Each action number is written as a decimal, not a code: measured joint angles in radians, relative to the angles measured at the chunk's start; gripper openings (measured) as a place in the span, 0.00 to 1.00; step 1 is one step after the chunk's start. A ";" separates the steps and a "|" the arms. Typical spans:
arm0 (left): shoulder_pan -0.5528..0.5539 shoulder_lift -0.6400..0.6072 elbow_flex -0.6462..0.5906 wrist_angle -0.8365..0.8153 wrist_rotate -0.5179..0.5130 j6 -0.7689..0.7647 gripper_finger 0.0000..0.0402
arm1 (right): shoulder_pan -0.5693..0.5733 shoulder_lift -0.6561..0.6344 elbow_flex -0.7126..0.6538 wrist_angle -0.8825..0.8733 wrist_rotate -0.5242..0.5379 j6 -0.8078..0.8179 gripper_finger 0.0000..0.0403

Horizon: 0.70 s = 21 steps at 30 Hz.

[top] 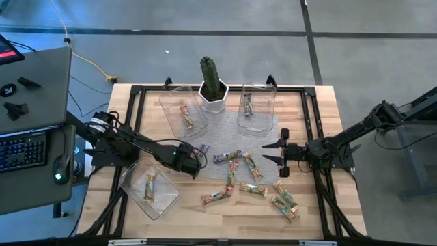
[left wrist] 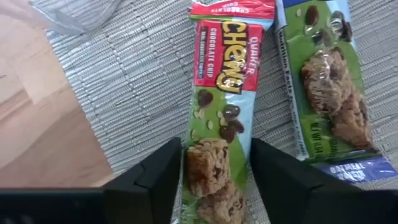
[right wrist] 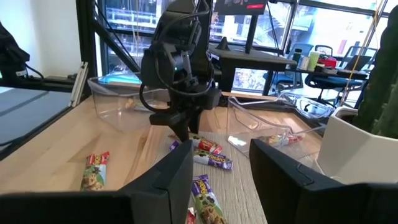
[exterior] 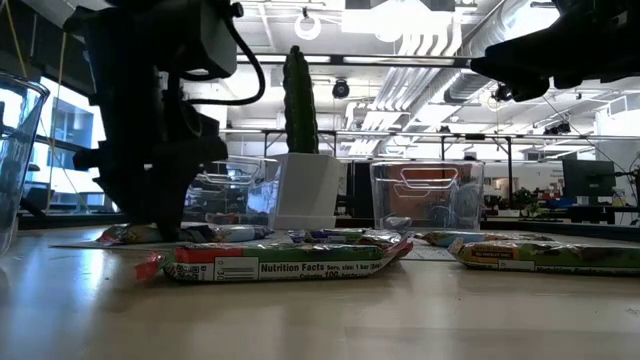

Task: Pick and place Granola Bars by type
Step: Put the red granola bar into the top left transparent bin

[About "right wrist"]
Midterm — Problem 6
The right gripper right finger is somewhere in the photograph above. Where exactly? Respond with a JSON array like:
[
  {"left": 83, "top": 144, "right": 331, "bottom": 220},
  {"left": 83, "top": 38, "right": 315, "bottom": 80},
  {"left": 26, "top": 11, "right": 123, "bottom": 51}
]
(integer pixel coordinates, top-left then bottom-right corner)
[{"left": 249, "top": 138, "right": 346, "bottom": 224}]

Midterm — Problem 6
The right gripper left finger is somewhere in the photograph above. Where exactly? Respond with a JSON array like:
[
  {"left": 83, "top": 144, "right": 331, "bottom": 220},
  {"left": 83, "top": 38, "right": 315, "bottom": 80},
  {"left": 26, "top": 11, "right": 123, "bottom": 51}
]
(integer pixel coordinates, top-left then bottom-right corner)
[{"left": 118, "top": 139, "right": 194, "bottom": 224}]

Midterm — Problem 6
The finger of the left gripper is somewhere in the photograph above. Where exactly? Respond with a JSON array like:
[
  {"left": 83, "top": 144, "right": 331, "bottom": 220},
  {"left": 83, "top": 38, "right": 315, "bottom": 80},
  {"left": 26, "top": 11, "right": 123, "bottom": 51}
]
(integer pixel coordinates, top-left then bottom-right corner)
[
  {"left": 169, "top": 119, "right": 191, "bottom": 142},
  {"left": 189, "top": 108, "right": 202, "bottom": 135}
]

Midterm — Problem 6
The red Chewy granola bar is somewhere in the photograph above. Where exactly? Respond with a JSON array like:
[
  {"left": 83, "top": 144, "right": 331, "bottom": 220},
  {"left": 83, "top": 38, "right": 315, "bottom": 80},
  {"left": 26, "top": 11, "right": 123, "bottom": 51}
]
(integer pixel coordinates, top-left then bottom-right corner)
[
  {"left": 185, "top": 207, "right": 197, "bottom": 224},
  {"left": 257, "top": 133, "right": 304, "bottom": 147},
  {"left": 80, "top": 151, "right": 111, "bottom": 192},
  {"left": 188, "top": 133, "right": 223, "bottom": 155}
]

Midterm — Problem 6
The purple Chewy granola bar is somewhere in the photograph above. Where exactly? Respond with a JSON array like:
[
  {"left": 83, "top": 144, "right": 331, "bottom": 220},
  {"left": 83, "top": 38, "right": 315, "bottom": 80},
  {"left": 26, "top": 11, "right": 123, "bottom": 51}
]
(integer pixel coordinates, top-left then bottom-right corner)
[
  {"left": 169, "top": 140, "right": 234, "bottom": 170},
  {"left": 190, "top": 174, "right": 228, "bottom": 224}
]

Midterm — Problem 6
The clear plastic bin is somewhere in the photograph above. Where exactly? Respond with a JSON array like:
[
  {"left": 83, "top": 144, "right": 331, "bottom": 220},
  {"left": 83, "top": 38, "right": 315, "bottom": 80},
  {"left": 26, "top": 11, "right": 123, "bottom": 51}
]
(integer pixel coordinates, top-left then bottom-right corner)
[
  {"left": 226, "top": 91, "right": 335, "bottom": 162},
  {"left": 87, "top": 73, "right": 175, "bottom": 133}
]

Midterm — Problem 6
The black wedge part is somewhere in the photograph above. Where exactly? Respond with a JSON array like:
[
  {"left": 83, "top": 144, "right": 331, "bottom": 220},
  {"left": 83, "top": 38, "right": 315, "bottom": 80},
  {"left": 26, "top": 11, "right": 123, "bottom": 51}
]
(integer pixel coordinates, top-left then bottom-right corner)
[{"left": 216, "top": 36, "right": 231, "bottom": 51}]

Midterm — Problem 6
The grey woven placemat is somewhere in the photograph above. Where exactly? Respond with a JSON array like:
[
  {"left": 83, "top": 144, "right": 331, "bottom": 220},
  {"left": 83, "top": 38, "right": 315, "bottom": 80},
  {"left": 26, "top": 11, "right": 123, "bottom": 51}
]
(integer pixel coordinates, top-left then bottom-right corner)
[{"left": 146, "top": 130, "right": 324, "bottom": 224}]

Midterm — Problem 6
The grey standing desk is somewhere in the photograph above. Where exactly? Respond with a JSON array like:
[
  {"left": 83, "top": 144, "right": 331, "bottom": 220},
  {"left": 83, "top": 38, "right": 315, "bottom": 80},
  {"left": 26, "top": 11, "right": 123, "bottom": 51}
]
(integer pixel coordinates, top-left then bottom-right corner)
[{"left": 208, "top": 43, "right": 298, "bottom": 97}]

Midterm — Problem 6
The white hexagonal plant pot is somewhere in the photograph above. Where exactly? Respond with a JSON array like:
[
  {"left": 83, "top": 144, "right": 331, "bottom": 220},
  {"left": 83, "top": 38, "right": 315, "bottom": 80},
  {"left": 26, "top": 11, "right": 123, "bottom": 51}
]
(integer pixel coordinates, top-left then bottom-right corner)
[{"left": 317, "top": 106, "right": 398, "bottom": 186}]

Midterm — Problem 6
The blue office chair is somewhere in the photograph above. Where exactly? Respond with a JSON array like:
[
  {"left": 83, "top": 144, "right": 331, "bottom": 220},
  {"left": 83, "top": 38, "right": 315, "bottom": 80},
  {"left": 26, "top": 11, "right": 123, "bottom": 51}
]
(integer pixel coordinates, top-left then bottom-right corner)
[{"left": 263, "top": 43, "right": 315, "bottom": 94}]

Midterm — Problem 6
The green bottle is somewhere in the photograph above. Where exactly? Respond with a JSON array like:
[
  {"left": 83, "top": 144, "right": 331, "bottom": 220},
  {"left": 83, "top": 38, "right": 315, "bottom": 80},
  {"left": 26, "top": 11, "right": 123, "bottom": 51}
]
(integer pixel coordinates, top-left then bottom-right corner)
[{"left": 292, "top": 48, "right": 303, "bottom": 65}]

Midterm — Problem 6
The black office chair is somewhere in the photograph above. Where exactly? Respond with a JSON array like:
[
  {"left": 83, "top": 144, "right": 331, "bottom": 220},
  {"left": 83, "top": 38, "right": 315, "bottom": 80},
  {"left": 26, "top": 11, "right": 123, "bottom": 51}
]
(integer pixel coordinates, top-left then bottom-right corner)
[{"left": 304, "top": 73, "right": 364, "bottom": 106}]

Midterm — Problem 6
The dark background desk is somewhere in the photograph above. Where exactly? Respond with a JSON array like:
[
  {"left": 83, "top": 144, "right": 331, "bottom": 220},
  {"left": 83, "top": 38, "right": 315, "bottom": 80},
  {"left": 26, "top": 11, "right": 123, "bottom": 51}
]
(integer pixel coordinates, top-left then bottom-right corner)
[{"left": 292, "top": 67, "right": 369, "bottom": 82}]

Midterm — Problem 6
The white and green cup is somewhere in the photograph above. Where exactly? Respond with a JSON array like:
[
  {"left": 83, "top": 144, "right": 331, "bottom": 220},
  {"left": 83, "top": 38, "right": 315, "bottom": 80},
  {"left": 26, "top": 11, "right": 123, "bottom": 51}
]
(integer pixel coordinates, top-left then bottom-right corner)
[{"left": 307, "top": 50, "right": 321, "bottom": 72}]

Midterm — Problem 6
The red container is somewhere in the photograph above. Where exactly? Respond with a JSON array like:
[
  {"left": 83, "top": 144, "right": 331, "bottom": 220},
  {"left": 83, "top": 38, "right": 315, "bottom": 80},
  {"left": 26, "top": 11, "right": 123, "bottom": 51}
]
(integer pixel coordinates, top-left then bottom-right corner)
[{"left": 317, "top": 55, "right": 338, "bottom": 68}]

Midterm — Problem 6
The green cactus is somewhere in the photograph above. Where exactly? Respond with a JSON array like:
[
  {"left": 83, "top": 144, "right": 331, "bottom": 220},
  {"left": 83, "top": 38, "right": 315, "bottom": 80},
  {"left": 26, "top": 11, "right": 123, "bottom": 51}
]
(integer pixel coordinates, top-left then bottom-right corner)
[{"left": 351, "top": 4, "right": 398, "bottom": 139}]

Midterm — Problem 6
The white metal bracket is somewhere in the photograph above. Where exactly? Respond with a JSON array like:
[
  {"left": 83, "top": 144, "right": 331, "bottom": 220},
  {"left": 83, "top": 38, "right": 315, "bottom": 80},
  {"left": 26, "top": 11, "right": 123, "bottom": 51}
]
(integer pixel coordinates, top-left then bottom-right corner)
[{"left": 70, "top": 61, "right": 90, "bottom": 108}]

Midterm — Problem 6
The yellow cable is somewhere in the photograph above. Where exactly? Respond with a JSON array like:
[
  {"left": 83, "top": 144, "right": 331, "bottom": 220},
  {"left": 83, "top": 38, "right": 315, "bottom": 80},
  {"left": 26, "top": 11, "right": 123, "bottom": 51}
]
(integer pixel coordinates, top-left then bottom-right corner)
[{"left": 340, "top": 0, "right": 388, "bottom": 103}]

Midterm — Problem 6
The black camera unit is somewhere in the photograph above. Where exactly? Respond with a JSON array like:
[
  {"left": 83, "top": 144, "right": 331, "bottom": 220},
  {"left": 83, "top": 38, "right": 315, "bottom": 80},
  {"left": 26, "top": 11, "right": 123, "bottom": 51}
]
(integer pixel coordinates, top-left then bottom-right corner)
[{"left": 0, "top": 21, "right": 44, "bottom": 88}]

